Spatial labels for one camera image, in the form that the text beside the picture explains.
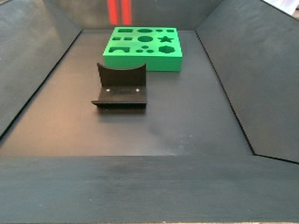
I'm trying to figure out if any black curved holder stand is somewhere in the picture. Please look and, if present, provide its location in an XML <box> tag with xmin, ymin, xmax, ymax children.
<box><xmin>91</xmin><ymin>64</ymin><xmax>147</xmax><ymax>108</ymax></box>

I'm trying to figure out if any red double-square block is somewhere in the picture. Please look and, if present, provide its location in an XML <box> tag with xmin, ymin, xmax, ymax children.
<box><xmin>107</xmin><ymin>0</ymin><xmax>132</xmax><ymax>25</ymax></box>

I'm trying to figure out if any green shape-sorting board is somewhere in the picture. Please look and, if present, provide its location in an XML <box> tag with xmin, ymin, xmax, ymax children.
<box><xmin>103</xmin><ymin>27</ymin><xmax>183</xmax><ymax>72</ymax></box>

